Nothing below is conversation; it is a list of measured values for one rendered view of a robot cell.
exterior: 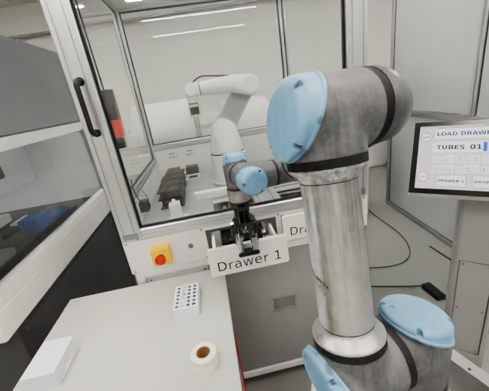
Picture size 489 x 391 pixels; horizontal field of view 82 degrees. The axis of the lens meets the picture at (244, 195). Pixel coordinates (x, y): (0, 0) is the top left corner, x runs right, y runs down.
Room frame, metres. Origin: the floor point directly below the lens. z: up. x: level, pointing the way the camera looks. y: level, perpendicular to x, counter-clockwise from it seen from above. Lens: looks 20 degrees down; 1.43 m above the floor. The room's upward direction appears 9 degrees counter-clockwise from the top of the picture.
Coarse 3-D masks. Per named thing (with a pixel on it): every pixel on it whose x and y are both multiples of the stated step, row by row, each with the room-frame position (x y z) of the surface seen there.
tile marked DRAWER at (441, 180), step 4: (436, 176) 1.00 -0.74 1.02; (440, 176) 0.99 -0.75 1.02; (444, 176) 0.99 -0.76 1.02; (448, 176) 0.98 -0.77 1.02; (452, 176) 0.97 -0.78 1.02; (456, 176) 0.97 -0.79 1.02; (460, 176) 0.96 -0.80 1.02; (464, 176) 0.95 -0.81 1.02; (436, 180) 0.99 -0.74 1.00; (440, 180) 0.99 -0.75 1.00; (444, 180) 0.98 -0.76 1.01; (448, 180) 0.97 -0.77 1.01; (452, 180) 0.97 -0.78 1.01; (456, 180) 0.96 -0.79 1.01; (460, 180) 0.95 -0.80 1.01; (464, 180) 0.95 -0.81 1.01; (436, 184) 0.98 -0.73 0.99; (440, 184) 0.98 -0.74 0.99; (444, 184) 0.97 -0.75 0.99; (448, 184) 0.96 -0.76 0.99; (452, 184) 0.96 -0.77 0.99; (456, 184) 0.95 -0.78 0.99; (460, 184) 0.94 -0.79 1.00; (464, 184) 0.94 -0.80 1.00
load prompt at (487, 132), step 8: (440, 128) 1.11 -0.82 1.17; (448, 128) 1.09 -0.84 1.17; (456, 128) 1.08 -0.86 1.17; (464, 128) 1.06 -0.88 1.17; (472, 128) 1.05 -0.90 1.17; (480, 128) 1.03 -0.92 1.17; (488, 128) 1.02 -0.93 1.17; (440, 136) 1.09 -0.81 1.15; (448, 136) 1.08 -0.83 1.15; (456, 136) 1.06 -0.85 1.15; (464, 136) 1.04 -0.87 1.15; (472, 136) 1.03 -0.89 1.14; (480, 136) 1.02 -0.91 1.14; (488, 136) 1.00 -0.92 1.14
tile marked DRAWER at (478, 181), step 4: (472, 176) 0.94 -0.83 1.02; (476, 176) 0.94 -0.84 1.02; (480, 176) 0.93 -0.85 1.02; (484, 176) 0.92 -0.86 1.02; (488, 176) 0.92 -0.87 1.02; (472, 180) 0.93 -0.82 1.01; (476, 180) 0.93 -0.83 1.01; (480, 180) 0.92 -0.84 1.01; (484, 180) 0.91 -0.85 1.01; (488, 180) 0.91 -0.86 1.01; (472, 184) 0.92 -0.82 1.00; (476, 184) 0.92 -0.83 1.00; (480, 184) 0.91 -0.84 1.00; (484, 184) 0.91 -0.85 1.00; (488, 184) 0.90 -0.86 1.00; (480, 188) 0.90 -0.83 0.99; (484, 188) 0.90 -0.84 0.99; (488, 188) 0.89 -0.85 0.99
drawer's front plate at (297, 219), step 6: (282, 216) 1.05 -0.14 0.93; (288, 216) 1.04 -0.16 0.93; (294, 216) 1.04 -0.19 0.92; (300, 216) 1.04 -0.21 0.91; (282, 222) 1.05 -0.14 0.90; (288, 222) 1.04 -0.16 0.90; (294, 222) 1.04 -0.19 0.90; (300, 222) 1.04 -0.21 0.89; (288, 228) 1.04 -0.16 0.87; (294, 228) 1.04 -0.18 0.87; (306, 228) 1.05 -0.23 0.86; (288, 234) 1.04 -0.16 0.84; (294, 234) 1.04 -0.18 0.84; (300, 234) 1.04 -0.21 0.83; (306, 234) 1.05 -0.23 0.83
